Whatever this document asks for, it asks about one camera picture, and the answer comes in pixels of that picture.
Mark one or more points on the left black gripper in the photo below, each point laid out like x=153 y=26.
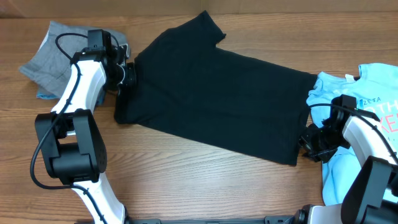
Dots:
x=131 y=81

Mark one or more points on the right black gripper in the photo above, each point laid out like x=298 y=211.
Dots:
x=306 y=143

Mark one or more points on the black t-shirt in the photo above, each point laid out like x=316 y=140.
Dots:
x=187 y=86

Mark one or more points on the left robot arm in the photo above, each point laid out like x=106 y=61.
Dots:
x=69 y=140

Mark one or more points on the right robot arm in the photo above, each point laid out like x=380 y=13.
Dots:
x=350 y=127

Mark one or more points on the folded grey shorts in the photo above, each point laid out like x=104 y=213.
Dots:
x=49 y=62

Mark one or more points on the light blue printed t-shirt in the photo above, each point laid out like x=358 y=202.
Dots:
x=376 y=91

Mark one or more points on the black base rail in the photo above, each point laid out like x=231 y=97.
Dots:
x=283 y=219

